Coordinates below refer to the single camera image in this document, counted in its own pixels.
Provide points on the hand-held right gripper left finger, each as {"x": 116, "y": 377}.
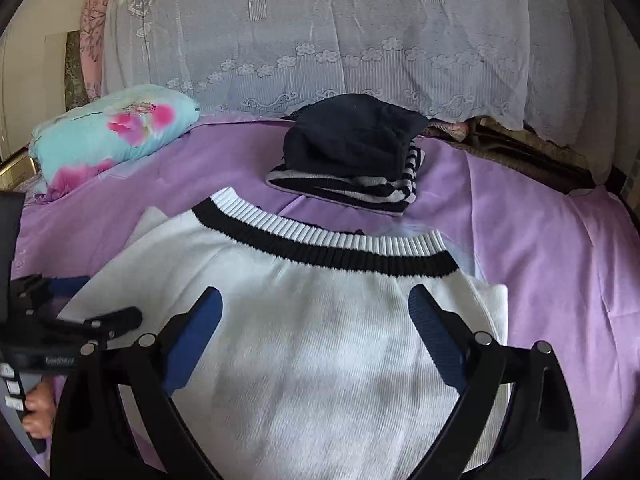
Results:
{"x": 197, "y": 340}

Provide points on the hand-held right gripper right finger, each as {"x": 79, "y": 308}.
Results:
{"x": 435, "y": 340}

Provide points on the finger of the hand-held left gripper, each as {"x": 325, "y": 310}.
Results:
{"x": 70, "y": 283}
{"x": 107, "y": 320}

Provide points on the white sweater with black trim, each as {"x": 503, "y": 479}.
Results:
{"x": 310, "y": 360}

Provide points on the person's left hand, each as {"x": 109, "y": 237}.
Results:
{"x": 40, "y": 410}

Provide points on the purple floral bedding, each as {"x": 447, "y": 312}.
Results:
{"x": 32, "y": 191}

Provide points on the golden wooden headboard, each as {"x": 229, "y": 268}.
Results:
{"x": 15, "y": 167}

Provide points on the purple bed sheet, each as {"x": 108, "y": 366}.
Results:
{"x": 550, "y": 260}

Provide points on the folded turquoise pink floral quilt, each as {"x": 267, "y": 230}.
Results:
{"x": 110, "y": 130}

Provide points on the black white striped garment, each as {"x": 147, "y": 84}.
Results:
{"x": 350, "y": 190}

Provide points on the dark brown patterned blanket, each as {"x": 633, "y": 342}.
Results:
{"x": 525, "y": 155}

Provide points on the dark green marbled panel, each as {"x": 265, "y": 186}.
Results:
{"x": 72, "y": 70}

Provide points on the dark navy garment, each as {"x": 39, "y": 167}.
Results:
{"x": 350, "y": 135}

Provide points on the pink floral curtain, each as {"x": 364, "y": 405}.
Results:
{"x": 95, "y": 35}

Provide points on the white lace cover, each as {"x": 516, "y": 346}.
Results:
{"x": 350, "y": 35}

